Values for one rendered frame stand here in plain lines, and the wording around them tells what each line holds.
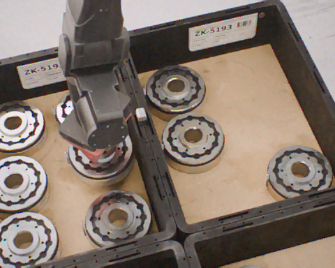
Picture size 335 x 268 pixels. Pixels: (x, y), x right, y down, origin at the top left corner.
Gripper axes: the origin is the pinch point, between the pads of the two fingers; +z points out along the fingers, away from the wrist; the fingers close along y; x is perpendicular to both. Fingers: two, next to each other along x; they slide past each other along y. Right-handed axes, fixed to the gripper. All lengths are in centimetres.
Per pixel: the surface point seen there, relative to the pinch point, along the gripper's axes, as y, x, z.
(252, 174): 11.3, -21.3, 7.0
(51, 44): 25.2, 32.8, 21.3
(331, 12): 63, -14, 22
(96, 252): -16.5, -11.0, -3.8
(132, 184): -0.3, -5.6, 6.8
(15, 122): -1.1, 17.8, 5.3
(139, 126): 5.2, -3.9, -1.8
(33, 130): -1.4, 13.4, 4.0
